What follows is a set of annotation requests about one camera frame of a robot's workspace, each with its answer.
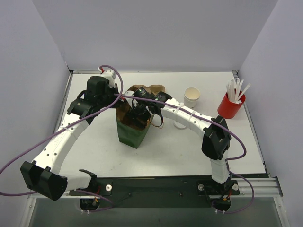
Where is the green paper bag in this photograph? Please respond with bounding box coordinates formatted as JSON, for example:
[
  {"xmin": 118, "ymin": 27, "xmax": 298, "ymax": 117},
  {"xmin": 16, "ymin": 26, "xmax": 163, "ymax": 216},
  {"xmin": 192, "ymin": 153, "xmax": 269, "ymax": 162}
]
[{"xmin": 116, "ymin": 97, "xmax": 150, "ymax": 148}]

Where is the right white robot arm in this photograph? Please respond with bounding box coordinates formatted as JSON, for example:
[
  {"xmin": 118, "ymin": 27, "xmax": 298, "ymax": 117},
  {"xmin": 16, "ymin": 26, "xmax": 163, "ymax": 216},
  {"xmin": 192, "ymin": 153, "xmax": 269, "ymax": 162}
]
[{"xmin": 124, "ymin": 87, "xmax": 231, "ymax": 184}]

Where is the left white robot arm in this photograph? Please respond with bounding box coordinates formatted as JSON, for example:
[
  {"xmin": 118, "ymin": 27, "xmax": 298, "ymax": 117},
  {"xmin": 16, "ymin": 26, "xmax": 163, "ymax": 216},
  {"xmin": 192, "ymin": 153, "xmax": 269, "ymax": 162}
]
[{"xmin": 20, "ymin": 67, "xmax": 122, "ymax": 201}]

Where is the red straw holder cup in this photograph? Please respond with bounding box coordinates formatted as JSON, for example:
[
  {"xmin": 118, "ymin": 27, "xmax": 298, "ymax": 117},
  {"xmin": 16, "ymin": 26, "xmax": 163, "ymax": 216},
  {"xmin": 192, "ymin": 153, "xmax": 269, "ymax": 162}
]
[{"xmin": 217, "ymin": 93, "xmax": 246, "ymax": 119}]

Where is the white wrapped straw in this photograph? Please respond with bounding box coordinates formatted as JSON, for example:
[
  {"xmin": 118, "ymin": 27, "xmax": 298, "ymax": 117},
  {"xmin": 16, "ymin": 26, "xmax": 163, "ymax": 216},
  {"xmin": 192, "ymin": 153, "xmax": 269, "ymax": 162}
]
[
  {"xmin": 226, "ymin": 78, "xmax": 240, "ymax": 103},
  {"xmin": 237, "ymin": 83, "xmax": 251, "ymax": 101}
]

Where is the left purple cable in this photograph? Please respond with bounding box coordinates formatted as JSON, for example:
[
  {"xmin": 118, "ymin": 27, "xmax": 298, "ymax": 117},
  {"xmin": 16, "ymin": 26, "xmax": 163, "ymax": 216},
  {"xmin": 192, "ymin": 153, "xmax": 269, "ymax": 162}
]
[{"xmin": 0, "ymin": 64, "xmax": 125, "ymax": 212}]

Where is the purple cable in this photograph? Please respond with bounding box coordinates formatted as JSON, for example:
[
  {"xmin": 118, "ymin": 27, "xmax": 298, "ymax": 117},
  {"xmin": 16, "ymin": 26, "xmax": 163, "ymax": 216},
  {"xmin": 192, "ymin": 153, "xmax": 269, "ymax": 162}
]
[
  {"xmin": 113, "ymin": 93, "xmax": 255, "ymax": 215},
  {"xmin": 0, "ymin": 64, "xmax": 125, "ymax": 212}
]

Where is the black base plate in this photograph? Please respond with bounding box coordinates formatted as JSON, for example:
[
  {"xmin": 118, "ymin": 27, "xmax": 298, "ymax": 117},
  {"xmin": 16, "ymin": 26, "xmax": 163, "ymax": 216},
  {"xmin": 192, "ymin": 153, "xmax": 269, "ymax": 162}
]
[{"xmin": 69, "ymin": 175, "xmax": 240, "ymax": 210}]

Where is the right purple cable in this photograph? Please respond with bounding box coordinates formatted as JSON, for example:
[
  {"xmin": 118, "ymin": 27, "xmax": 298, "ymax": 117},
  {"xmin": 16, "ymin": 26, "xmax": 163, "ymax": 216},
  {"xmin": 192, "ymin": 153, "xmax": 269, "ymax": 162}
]
[{"xmin": 113, "ymin": 93, "xmax": 255, "ymax": 215}]

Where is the aluminium rail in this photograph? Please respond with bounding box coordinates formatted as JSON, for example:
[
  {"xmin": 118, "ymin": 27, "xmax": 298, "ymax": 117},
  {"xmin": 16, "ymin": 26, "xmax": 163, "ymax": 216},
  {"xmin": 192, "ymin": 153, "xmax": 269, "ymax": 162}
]
[{"xmin": 28, "ymin": 177, "xmax": 284, "ymax": 199}]

